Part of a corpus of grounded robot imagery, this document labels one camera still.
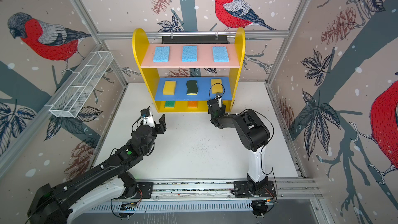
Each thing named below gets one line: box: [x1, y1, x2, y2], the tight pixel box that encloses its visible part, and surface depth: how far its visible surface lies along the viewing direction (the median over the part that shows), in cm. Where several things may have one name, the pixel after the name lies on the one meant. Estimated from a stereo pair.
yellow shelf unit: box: [132, 28, 246, 113], surface depth 90 cm
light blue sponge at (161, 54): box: [152, 46, 170, 63], surface depth 78 cm
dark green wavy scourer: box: [186, 79, 198, 96], surface depth 98 cm
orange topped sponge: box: [187, 100, 198, 108], surface depth 108 cm
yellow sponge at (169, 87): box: [162, 80, 177, 96], surface depth 98 cm
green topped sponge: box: [164, 100, 176, 108], surface depth 106 cm
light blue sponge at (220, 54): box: [212, 46, 230, 63], surface depth 78 cm
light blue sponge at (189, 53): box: [181, 45, 198, 63], surface depth 79 cm
